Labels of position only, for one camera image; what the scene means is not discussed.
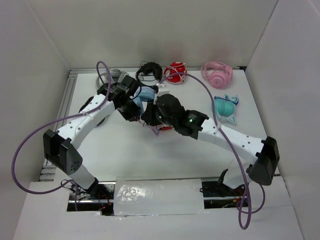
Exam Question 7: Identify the blue pink cat headphones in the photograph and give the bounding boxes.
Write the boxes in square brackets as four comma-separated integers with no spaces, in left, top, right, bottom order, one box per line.
[133,86,156,127]

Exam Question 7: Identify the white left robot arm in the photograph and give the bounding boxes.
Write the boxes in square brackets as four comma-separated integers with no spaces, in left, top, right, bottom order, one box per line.
[43,75,142,200]

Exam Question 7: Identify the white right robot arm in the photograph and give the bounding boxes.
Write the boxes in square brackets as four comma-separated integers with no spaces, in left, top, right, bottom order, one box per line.
[141,94,280,196]

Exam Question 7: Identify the red black headphones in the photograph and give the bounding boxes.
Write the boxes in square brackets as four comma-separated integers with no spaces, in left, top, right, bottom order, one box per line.
[160,126,173,132]

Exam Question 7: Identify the white grey headphones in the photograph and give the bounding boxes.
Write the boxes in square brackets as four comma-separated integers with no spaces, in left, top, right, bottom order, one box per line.
[95,69,129,90]

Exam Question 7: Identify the small black headphones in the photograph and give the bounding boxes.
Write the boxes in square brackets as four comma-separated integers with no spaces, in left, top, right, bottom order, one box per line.
[78,96,106,128]

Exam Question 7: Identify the red white patterned headphones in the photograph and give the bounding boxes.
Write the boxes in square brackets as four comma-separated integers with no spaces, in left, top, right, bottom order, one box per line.
[163,61,187,85]

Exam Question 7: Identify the teal cat ear headphones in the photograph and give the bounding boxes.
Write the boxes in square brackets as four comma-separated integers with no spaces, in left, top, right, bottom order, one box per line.
[213,94,240,124]

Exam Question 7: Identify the white taped panel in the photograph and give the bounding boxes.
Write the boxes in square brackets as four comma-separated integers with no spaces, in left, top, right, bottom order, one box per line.
[113,179,205,216]

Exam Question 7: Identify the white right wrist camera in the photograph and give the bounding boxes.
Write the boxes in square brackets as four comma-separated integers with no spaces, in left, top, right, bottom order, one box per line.
[153,83,170,105]

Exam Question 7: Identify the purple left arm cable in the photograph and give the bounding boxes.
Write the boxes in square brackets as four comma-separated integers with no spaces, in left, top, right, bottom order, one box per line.
[11,60,113,211]

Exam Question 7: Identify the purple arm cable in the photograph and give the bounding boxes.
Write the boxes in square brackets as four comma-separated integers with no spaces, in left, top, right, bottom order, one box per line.
[159,73,266,230]
[11,60,113,211]

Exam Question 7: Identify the black headphones with cable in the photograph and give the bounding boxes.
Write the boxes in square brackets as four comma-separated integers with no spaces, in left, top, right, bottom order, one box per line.
[135,60,163,87]

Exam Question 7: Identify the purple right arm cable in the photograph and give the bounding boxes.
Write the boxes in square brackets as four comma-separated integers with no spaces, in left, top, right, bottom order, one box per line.
[159,73,266,230]

